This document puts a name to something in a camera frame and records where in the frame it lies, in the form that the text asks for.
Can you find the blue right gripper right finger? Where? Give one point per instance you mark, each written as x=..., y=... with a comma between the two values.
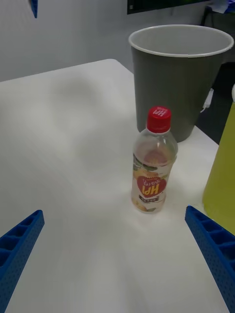
x=215, y=252

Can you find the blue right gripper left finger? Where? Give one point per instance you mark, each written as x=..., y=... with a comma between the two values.
x=14, y=256

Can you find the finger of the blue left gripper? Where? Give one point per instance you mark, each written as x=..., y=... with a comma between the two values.
x=35, y=7

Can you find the clear bottle with red cap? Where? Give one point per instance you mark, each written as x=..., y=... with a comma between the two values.
x=151, y=185

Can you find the yellow-green plastic bin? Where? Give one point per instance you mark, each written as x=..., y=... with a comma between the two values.
x=222, y=176

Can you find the dark screen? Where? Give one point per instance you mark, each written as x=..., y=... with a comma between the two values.
x=159, y=5

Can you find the white power strip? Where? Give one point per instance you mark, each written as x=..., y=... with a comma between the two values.
x=209, y=96

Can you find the grey plastic bin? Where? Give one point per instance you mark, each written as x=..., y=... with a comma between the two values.
x=166, y=97

